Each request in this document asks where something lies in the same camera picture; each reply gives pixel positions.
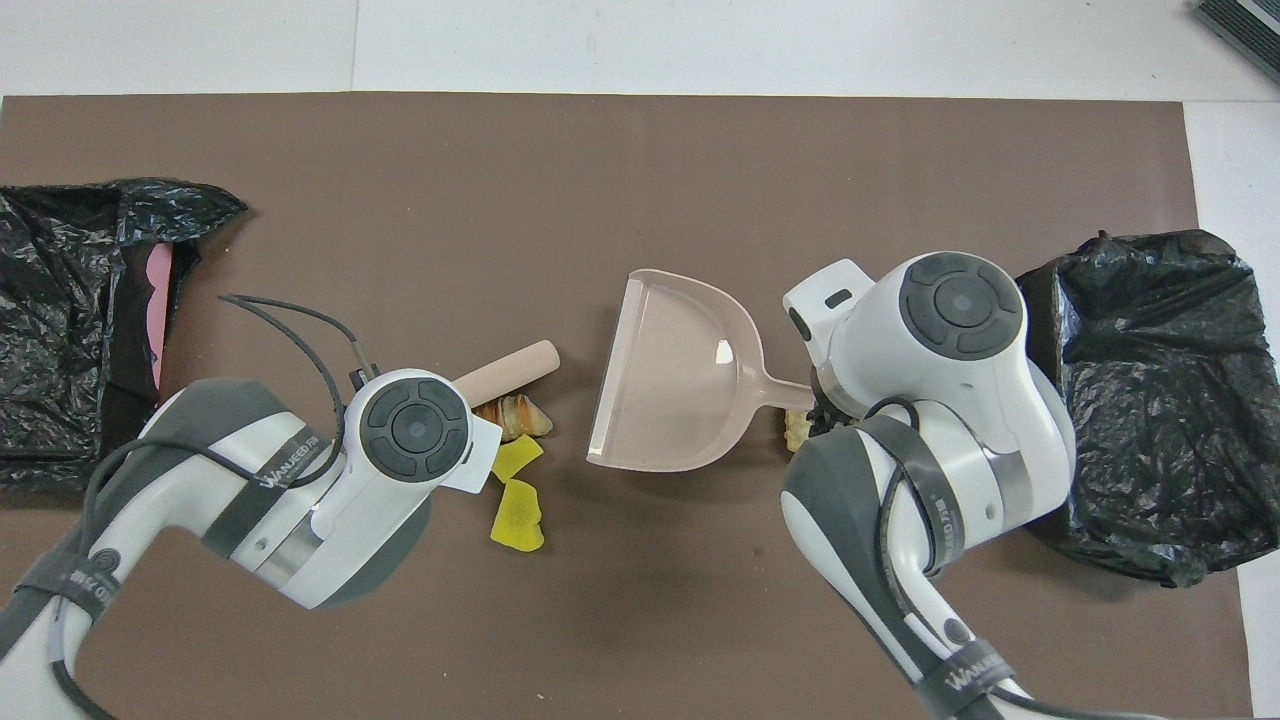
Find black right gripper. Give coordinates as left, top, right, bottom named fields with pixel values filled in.
left=810, top=393, right=859, bottom=435

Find beige plastic dustpan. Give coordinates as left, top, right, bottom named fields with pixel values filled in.
left=586, top=268, right=816, bottom=472

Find croissant bread piece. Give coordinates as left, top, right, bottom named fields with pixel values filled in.
left=472, top=394, right=553, bottom=443

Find yellow sponge piece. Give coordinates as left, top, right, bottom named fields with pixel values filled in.
left=489, top=479, right=546, bottom=553
left=490, top=434, right=544, bottom=483

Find beige hand brush black bristles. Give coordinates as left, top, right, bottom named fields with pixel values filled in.
left=452, top=340, right=559, bottom=406

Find bin lined with black bag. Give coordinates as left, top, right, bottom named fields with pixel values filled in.
left=1000, top=229, right=1280, bottom=589

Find pink plastic bin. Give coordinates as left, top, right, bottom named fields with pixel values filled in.
left=145, top=245, right=173, bottom=389

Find crumpled black trash bag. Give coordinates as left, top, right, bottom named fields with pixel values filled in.
left=0, top=178, right=249, bottom=491

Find brown table mat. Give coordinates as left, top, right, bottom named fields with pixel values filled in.
left=0, top=92, right=1254, bottom=720

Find grey ribbed floor object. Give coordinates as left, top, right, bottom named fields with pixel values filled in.
left=1195, top=0, right=1280, bottom=83

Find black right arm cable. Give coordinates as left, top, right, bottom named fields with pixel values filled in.
left=868, top=397, right=973, bottom=646

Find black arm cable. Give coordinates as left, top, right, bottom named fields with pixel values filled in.
left=218, top=292, right=379, bottom=471
left=868, top=397, right=973, bottom=646

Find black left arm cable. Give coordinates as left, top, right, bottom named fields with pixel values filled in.
left=218, top=292, right=379, bottom=471

